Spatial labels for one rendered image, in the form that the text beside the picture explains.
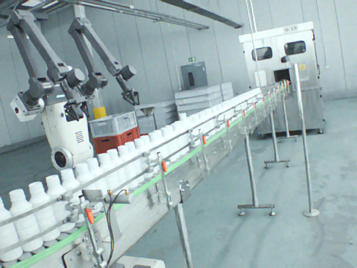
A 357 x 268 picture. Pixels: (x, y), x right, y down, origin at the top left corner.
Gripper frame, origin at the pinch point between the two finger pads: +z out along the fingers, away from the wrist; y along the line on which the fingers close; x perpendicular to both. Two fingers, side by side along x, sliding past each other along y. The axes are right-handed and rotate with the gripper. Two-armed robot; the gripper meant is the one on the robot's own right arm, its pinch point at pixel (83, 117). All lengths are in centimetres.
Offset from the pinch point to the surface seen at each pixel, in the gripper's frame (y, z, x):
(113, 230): -35, 45, -34
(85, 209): -43, 35, -41
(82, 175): -33, 25, -31
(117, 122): 179, -26, 184
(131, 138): 205, -3, 203
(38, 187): -50, 23, -35
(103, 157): -21.5, 23.0, -29.3
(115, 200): -34, 37, -42
